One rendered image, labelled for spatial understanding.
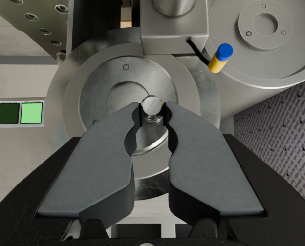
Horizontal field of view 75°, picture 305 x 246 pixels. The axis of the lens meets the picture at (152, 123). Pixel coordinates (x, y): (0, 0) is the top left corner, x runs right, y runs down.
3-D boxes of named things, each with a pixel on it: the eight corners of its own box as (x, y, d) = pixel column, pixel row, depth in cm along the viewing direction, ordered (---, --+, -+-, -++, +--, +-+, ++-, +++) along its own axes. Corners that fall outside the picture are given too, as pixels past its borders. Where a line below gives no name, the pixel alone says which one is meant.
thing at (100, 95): (106, 38, 15) (196, 79, 15) (112, 51, 17) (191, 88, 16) (57, 125, 14) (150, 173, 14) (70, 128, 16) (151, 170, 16)
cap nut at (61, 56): (67, 51, 51) (66, 68, 50) (73, 58, 54) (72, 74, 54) (53, 52, 51) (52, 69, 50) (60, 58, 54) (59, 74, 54)
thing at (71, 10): (78, -98, 21) (70, 66, 18) (120, 32, 44) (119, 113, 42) (74, -98, 21) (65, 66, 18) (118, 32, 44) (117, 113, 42)
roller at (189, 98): (196, 38, 17) (206, 177, 15) (173, 106, 42) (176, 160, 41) (63, 45, 17) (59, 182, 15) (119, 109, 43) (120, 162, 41)
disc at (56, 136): (213, 21, 17) (229, 197, 15) (211, 25, 18) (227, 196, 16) (46, 30, 18) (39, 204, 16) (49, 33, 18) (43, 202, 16)
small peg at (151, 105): (146, 90, 12) (168, 100, 11) (148, 102, 14) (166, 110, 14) (136, 111, 11) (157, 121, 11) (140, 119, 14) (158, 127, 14)
